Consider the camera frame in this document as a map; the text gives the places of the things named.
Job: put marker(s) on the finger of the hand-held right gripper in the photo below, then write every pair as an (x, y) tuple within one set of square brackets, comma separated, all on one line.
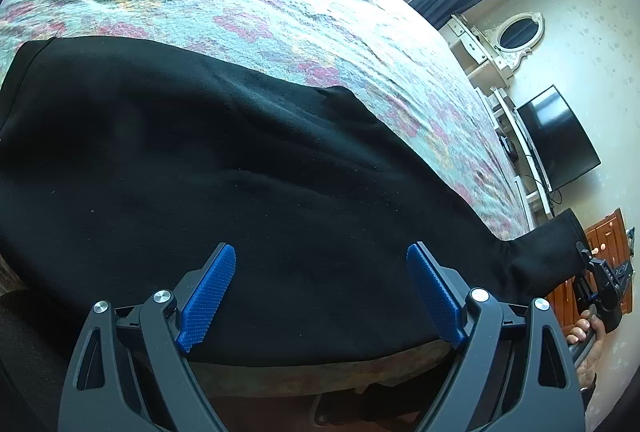
[(584, 253)]

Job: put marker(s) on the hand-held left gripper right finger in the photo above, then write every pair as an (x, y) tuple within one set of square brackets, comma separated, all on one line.
[(435, 297)]

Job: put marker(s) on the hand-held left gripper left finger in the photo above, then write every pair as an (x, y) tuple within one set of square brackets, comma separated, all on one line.
[(210, 297)]

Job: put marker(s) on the black pants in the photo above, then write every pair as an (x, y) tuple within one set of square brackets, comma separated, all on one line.
[(225, 192)]

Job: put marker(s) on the person's right hand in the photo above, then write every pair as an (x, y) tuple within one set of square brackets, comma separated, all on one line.
[(580, 332)]

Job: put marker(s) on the white television stand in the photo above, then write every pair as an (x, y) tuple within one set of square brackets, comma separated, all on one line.
[(520, 161)]

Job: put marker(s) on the black flat television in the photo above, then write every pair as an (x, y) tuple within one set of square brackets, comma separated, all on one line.
[(557, 136)]

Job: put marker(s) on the oval white-framed mirror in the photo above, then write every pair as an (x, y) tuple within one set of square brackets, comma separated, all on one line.
[(517, 34)]

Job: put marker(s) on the white dressing table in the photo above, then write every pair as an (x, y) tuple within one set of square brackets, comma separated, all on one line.
[(472, 46)]

